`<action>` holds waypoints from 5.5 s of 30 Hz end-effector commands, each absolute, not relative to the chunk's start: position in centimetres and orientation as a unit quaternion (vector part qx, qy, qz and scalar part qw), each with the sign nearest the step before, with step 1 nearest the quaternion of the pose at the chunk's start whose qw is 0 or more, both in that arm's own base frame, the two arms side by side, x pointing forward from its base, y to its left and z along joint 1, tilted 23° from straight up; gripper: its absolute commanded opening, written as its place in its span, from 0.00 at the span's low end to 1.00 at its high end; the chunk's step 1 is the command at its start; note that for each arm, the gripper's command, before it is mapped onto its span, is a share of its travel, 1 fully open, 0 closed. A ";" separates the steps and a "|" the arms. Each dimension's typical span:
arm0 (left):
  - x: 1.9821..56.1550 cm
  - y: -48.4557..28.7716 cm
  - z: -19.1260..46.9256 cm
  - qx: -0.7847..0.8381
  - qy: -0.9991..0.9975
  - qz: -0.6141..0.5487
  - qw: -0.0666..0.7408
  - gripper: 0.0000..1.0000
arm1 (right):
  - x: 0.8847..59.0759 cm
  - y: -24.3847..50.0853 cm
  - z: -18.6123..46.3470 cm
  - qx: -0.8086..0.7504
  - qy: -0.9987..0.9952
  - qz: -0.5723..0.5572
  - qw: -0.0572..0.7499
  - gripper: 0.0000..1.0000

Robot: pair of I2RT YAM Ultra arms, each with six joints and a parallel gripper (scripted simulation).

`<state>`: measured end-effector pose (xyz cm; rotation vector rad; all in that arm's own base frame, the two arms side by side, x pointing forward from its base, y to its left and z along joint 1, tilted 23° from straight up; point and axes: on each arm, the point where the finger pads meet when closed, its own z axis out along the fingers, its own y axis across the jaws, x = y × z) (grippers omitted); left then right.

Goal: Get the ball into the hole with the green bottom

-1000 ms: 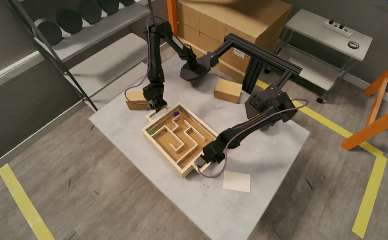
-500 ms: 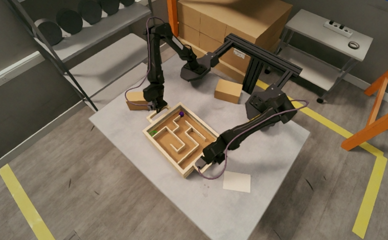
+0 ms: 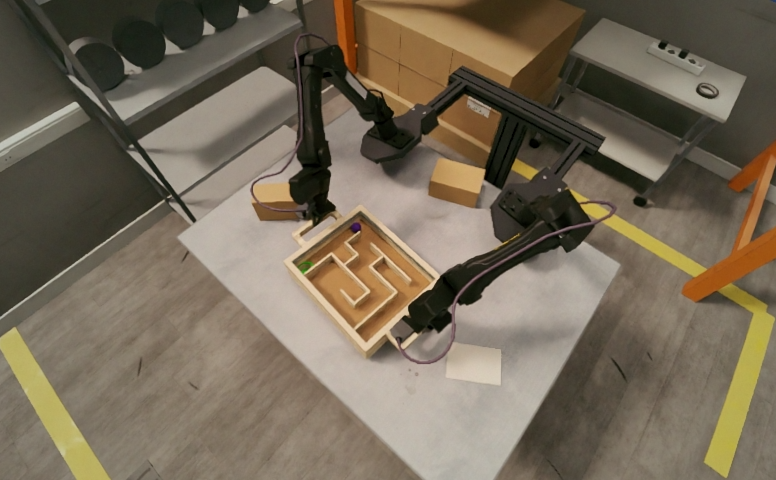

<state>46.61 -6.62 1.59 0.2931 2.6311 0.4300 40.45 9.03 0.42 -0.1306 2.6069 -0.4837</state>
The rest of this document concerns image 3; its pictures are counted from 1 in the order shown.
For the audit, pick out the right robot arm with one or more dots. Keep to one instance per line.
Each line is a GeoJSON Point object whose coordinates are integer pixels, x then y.
{"type": "Point", "coordinates": [312, 154]}

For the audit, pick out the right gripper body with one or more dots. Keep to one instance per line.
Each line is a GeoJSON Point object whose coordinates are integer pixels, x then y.
{"type": "Point", "coordinates": [321, 205]}

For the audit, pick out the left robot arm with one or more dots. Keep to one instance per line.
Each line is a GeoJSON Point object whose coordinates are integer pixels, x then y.
{"type": "Point", "coordinates": [536, 239]}

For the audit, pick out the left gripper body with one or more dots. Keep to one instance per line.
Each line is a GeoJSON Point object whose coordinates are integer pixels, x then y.
{"type": "Point", "coordinates": [405, 326]}

